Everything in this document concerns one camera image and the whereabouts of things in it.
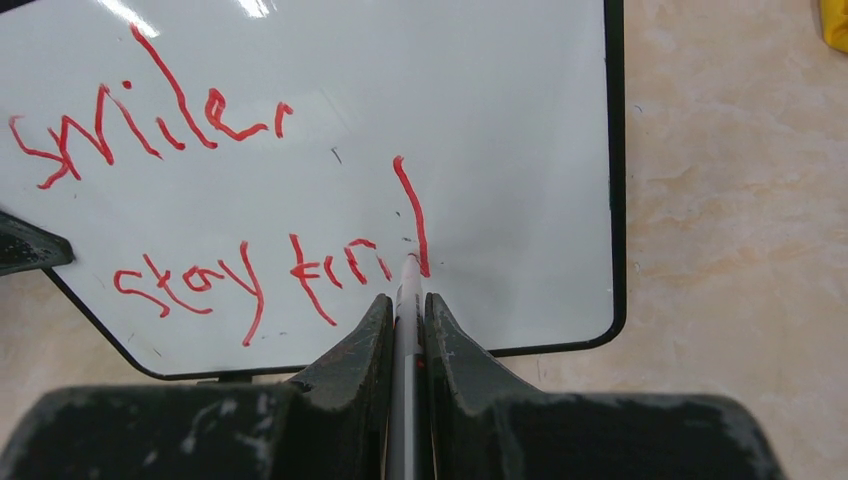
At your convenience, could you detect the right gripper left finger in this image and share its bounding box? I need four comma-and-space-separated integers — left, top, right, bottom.
1, 295, 393, 479

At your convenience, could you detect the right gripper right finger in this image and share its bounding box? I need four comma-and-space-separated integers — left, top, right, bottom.
424, 293, 784, 479

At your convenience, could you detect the red whiteboard marker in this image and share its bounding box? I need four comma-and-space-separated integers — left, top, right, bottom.
385, 254, 432, 479

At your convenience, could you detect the yellow folded cloth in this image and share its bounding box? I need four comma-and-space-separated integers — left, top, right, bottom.
818, 0, 848, 53

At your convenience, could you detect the black framed whiteboard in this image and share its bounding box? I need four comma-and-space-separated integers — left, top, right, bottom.
1, 1, 626, 379

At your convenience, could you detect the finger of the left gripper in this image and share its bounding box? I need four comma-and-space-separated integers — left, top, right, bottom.
1, 212, 75, 276

